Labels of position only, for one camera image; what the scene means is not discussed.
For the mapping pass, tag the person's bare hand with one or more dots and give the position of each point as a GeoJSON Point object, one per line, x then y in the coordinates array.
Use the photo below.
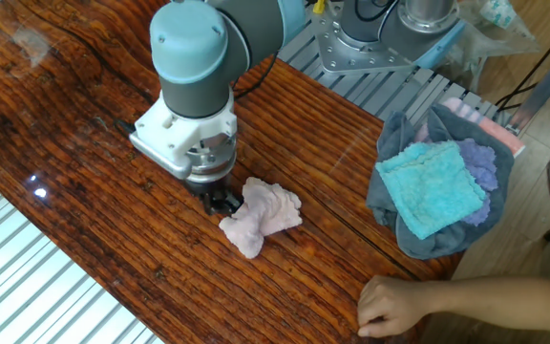
{"type": "Point", "coordinates": [389, 306]}

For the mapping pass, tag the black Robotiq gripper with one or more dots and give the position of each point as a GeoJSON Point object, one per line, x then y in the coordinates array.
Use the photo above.
{"type": "Point", "coordinates": [208, 187]}

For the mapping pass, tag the aluminium frame post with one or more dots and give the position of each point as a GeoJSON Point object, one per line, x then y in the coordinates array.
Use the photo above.
{"type": "Point", "coordinates": [544, 88]}

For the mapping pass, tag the teal printed packet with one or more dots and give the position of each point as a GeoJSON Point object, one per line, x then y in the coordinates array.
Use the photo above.
{"type": "Point", "coordinates": [497, 12]}

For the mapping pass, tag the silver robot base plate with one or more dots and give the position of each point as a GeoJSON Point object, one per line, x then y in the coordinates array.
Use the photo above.
{"type": "Point", "coordinates": [351, 55]}

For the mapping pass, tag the pale pink fluffy cloth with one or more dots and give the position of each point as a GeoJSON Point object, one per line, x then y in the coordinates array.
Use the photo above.
{"type": "Point", "coordinates": [265, 215]}

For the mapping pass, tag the purple fluffy cloth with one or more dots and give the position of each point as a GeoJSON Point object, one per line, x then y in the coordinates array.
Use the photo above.
{"type": "Point", "coordinates": [480, 165]}

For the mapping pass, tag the pink striped cloth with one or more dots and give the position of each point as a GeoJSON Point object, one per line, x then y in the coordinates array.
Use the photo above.
{"type": "Point", "coordinates": [499, 131]}

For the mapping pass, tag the clear plastic bag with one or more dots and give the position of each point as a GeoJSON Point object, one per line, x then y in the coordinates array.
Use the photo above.
{"type": "Point", "coordinates": [494, 45]}

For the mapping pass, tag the yellow connector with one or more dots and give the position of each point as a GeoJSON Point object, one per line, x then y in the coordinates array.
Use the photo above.
{"type": "Point", "coordinates": [319, 6]}

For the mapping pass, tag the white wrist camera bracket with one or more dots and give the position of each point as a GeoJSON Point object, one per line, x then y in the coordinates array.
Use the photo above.
{"type": "Point", "coordinates": [175, 138]}

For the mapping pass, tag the glossy wood grain table cover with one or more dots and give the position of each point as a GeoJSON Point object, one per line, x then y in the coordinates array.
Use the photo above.
{"type": "Point", "coordinates": [89, 215]}

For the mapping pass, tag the person's bare forearm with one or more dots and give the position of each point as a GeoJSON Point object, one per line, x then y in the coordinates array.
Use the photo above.
{"type": "Point", "coordinates": [504, 303]}

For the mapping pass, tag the turquoise fluffy cloth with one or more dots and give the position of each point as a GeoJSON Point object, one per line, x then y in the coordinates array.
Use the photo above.
{"type": "Point", "coordinates": [430, 188]}

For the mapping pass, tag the grey towel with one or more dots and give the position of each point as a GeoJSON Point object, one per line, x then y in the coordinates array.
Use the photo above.
{"type": "Point", "coordinates": [447, 246]}

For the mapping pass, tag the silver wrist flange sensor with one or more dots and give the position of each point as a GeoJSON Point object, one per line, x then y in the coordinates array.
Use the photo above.
{"type": "Point", "coordinates": [213, 160]}

